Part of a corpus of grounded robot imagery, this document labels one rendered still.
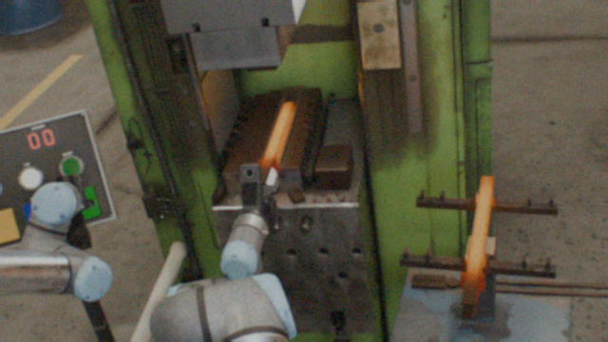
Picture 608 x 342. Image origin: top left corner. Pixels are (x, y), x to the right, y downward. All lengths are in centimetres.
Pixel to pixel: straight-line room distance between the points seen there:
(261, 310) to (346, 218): 67
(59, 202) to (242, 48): 56
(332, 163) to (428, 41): 38
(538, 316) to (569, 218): 148
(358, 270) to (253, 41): 66
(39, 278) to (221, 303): 31
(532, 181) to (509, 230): 36
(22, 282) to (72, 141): 67
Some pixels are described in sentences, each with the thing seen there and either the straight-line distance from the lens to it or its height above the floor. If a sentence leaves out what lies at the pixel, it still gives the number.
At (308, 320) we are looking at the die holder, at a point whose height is 52.
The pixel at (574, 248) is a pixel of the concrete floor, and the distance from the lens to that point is 313.
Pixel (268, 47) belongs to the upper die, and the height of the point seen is 132.
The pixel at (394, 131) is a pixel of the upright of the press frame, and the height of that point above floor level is 100.
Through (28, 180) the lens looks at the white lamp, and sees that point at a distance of 192.
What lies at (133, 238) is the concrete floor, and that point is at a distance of 350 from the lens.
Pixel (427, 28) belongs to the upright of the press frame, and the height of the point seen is 127.
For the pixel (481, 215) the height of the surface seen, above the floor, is 97.
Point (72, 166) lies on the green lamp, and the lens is 190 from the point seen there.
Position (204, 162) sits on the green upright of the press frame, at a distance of 209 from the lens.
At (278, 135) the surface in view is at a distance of 197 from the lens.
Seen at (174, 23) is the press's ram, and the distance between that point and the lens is 174.
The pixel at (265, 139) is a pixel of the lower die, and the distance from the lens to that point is 200.
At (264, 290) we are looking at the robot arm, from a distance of 125.
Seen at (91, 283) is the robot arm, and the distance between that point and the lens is 137.
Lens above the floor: 199
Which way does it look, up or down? 33 degrees down
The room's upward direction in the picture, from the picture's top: 10 degrees counter-clockwise
